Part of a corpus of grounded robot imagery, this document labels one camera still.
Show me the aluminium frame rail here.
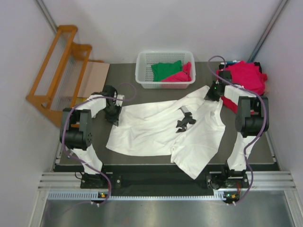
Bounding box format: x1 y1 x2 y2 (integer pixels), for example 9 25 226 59
38 171 296 201

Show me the green t-shirt in basket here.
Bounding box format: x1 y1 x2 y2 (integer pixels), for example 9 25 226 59
151 60 182 82

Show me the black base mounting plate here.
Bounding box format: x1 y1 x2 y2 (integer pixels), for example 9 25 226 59
80 165 249 197

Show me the brown cardboard sheet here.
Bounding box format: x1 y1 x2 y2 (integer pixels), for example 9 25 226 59
77 61 110 98

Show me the pink t-shirt in basket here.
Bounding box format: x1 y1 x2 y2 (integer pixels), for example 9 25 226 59
162 62 192 82

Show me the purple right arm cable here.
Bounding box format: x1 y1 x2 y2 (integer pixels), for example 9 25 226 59
207 55 268 205

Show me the white plastic laundry basket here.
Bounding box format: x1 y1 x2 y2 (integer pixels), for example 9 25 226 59
135 50 196 89

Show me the orange wooden rack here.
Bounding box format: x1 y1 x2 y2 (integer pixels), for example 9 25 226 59
26 25 92 127

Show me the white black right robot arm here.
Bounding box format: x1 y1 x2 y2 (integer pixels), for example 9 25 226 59
205 70 269 187

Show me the black folded shirt under stack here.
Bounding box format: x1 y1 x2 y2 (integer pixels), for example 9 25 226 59
253 62 263 74

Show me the stack of folded pink shirts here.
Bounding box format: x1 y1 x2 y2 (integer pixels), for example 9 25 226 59
215 61 268 114

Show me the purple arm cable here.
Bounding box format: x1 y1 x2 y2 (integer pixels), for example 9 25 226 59
62 82 138 205
207 55 268 205

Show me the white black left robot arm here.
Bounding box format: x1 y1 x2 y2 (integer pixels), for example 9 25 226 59
60 86 125 188

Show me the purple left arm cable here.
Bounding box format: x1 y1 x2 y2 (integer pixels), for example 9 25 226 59
62 82 138 205

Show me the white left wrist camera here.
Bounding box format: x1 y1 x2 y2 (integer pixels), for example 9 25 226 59
115 95 125 106

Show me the white t-shirt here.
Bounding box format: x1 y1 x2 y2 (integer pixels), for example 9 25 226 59
106 86 225 179

